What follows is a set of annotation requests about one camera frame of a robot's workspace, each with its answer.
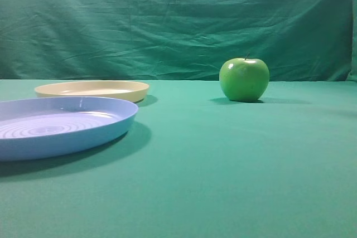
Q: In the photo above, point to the yellow plastic plate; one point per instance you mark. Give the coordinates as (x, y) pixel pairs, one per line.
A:
(127, 90)

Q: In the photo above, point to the blue plastic plate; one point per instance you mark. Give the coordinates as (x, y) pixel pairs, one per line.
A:
(48, 127)

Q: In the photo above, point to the green table cloth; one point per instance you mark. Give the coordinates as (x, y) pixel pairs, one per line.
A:
(195, 164)

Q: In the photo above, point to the green apple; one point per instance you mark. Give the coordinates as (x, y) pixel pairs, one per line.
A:
(244, 79)

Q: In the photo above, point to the green backdrop cloth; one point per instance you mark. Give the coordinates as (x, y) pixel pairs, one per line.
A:
(299, 40)

